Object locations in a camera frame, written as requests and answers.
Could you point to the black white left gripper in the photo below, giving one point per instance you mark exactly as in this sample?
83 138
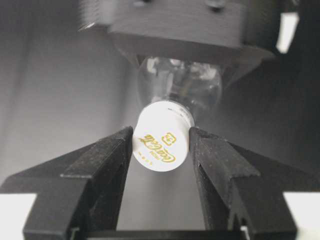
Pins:
242 32

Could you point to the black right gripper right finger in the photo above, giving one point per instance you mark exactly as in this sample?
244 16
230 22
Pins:
238 187

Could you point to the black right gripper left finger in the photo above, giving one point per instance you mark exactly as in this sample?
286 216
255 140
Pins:
65 197

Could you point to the clear plastic bottle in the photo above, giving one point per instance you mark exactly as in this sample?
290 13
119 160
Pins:
196 86

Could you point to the white bottle cap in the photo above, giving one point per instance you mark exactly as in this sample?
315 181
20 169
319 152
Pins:
160 140

